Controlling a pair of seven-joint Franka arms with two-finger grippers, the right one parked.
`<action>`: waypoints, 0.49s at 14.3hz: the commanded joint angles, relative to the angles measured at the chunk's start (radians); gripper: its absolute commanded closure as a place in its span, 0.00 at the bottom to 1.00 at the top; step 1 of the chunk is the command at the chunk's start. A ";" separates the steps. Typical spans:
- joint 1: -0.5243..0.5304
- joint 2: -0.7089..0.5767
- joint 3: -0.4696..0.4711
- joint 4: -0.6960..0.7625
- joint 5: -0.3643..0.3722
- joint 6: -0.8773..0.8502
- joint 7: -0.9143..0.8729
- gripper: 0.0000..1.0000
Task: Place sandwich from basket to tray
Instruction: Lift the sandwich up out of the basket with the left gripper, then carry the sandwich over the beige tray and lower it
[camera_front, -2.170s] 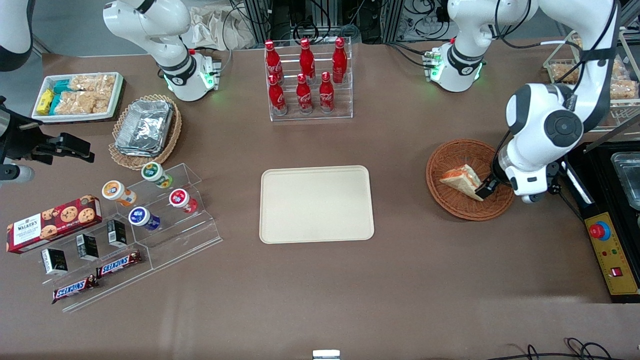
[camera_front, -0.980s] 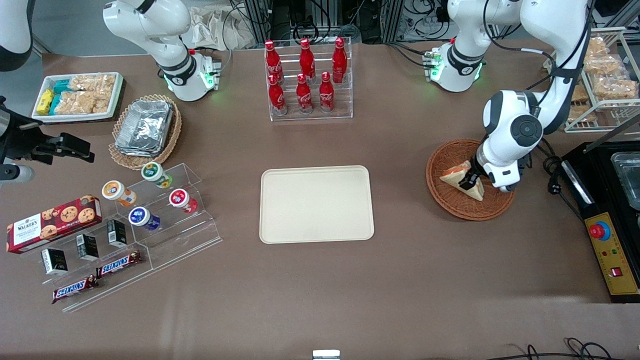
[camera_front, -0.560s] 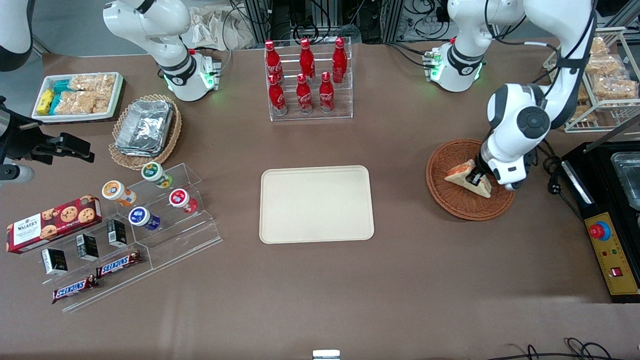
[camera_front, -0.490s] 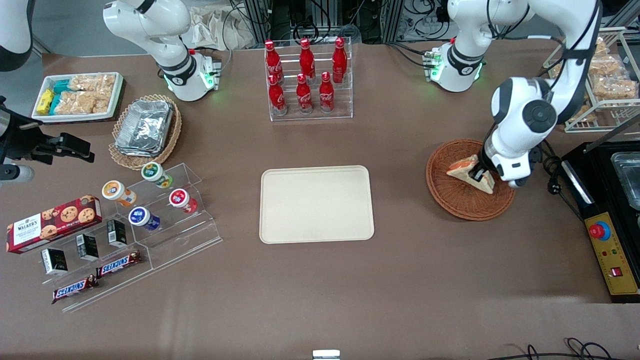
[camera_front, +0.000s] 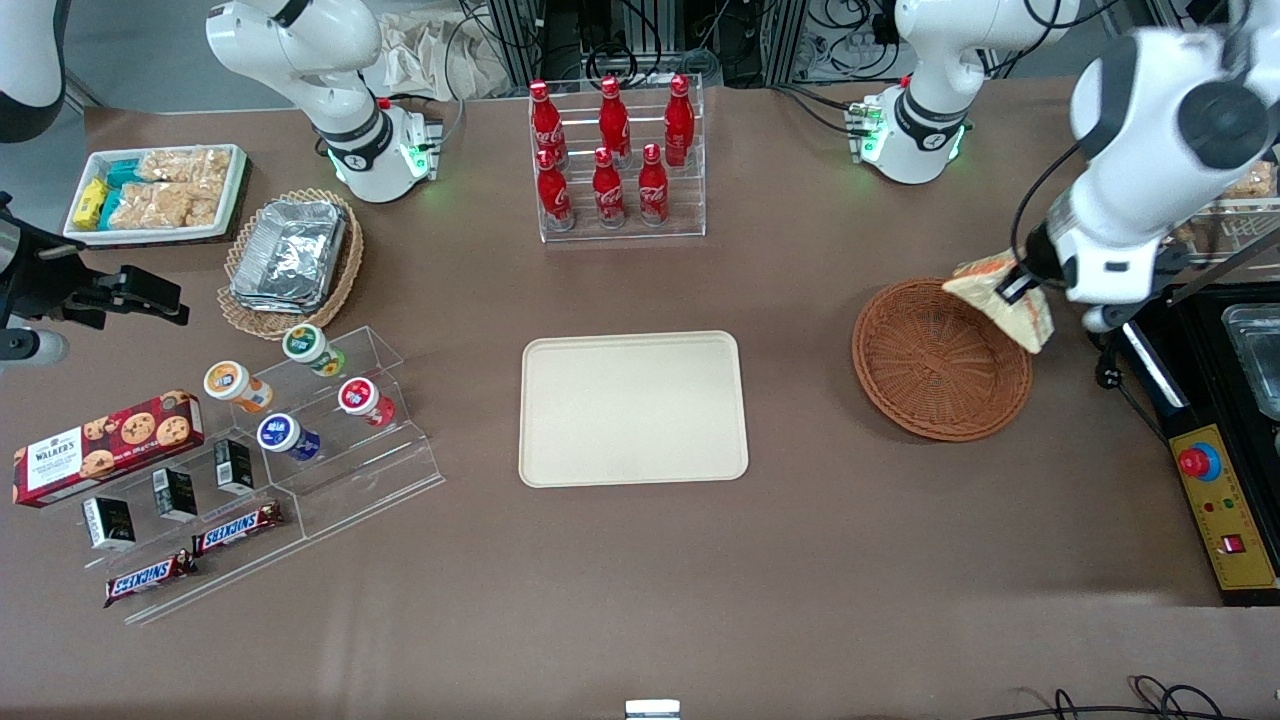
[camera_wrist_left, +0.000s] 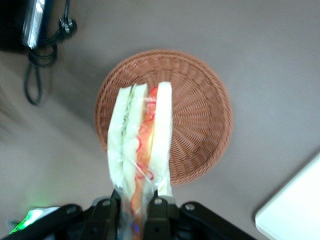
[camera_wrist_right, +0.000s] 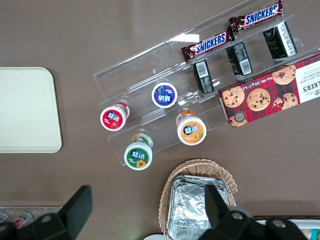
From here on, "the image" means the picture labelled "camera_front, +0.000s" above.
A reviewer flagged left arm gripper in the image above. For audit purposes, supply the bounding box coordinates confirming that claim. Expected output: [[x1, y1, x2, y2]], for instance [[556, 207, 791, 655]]
[[997, 193, 1175, 306]]

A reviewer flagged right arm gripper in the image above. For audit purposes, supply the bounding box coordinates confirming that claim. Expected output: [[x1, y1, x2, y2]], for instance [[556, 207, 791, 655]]
[[0, 193, 191, 331]]

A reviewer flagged triangular white sandwich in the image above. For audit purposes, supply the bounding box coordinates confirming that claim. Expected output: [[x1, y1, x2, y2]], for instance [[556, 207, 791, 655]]
[[943, 253, 1057, 355]]

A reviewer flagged round brown wicker basket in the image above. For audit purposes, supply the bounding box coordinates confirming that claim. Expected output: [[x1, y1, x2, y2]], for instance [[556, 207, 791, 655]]
[[852, 278, 1033, 443]]

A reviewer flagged white rectangular snack tray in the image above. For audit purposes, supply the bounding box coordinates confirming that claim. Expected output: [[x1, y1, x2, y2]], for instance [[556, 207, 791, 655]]
[[63, 143, 250, 248]]

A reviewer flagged oval light wicker basket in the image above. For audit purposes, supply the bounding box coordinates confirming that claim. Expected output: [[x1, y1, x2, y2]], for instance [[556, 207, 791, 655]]
[[217, 187, 365, 342]]

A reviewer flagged cream plastic serving tray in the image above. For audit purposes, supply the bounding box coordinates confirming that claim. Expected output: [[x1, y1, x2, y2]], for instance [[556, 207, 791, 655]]
[[518, 331, 750, 489]]

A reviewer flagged rice cracker snack bag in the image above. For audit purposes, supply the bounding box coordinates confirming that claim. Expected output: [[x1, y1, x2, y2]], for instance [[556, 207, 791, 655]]
[[1222, 162, 1278, 203], [138, 147, 233, 189], [107, 181, 193, 230]]

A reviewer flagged yellow snack packet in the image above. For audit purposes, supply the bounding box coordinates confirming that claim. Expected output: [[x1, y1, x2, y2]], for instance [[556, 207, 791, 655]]
[[74, 177, 110, 230]]

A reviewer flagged orange lid cup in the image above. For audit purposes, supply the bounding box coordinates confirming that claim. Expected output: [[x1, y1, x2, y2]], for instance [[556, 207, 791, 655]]
[[203, 360, 274, 414]]

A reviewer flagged stack of foil containers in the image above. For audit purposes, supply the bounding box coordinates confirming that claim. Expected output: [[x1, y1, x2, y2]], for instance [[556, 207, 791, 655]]
[[229, 199, 349, 314]]

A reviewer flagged red Walkers cookie box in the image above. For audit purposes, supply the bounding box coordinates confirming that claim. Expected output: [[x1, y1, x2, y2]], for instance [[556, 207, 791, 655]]
[[12, 389, 206, 509]]

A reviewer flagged green lid cup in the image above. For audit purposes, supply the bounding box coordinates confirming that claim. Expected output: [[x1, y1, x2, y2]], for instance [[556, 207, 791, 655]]
[[282, 323, 347, 379]]

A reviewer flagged small black box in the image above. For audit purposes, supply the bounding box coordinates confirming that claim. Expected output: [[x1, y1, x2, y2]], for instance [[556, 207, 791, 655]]
[[213, 437, 256, 496], [151, 466, 199, 524], [81, 495, 137, 553]]

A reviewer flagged blue lid cup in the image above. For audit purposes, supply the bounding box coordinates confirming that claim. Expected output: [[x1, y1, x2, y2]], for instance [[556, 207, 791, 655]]
[[256, 412, 322, 463]]

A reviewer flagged red lid cup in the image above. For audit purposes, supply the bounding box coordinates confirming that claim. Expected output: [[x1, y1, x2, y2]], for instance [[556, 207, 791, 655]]
[[337, 376, 397, 429]]

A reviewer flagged Snickers chocolate bar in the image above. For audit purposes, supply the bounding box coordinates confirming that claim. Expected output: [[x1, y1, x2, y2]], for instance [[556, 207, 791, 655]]
[[103, 549, 199, 609], [191, 500, 285, 559]]

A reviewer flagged clear plastic food container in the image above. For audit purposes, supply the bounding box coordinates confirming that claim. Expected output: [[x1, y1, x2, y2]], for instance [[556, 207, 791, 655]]
[[1221, 304, 1280, 423]]

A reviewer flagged clear acrylic stepped display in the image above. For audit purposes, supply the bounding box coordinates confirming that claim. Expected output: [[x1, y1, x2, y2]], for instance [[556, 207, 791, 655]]
[[80, 325, 446, 627]]

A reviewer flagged black sealing machine yellow panel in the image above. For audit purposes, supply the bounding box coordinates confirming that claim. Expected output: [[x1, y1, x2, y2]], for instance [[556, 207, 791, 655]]
[[1118, 232, 1280, 608]]

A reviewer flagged clear acrylic bottle rack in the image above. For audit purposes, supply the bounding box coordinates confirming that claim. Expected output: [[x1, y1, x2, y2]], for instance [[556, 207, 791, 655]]
[[528, 73, 707, 244]]

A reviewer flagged red cola bottle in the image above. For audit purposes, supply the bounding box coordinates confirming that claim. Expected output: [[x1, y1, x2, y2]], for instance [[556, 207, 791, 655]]
[[599, 76, 632, 161], [537, 149, 576, 232], [665, 75, 696, 167], [638, 144, 670, 227], [529, 80, 564, 166], [592, 147, 628, 230]]

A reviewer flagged white crumpled cloth bag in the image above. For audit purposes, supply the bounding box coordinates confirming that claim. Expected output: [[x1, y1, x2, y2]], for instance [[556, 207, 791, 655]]
[[378, 8, 513, 103]]

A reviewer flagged thin black wrist camera cable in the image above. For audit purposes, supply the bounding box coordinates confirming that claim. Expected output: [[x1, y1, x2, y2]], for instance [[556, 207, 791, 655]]
[[1009, 143, 1085, 273]]

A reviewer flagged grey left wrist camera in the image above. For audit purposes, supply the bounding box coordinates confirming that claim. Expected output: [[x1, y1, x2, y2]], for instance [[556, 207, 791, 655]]
[[1083, 298, 1142, 334]]

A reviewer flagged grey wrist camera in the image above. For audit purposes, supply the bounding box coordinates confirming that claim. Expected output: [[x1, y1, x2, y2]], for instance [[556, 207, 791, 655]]
[[0, 329, 69, 365], [1083, 298, 1142, 334]]

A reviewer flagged black power cable with plug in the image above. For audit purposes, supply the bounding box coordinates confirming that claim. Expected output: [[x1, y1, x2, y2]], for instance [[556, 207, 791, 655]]
[[1094, 335, 1171, 441]]

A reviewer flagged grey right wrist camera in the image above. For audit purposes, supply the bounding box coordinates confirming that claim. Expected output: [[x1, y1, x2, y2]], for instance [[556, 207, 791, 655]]
[[0, 329, 69, 365]]

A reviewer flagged black floor cable bundle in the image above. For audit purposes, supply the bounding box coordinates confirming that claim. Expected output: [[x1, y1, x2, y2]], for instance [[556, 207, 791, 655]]
[[965, 674, 1256, 720]]

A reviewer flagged aluminium equipment frame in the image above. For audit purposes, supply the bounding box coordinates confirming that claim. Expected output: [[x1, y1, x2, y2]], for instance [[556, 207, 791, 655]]
[[485, 0, 811, 89]]

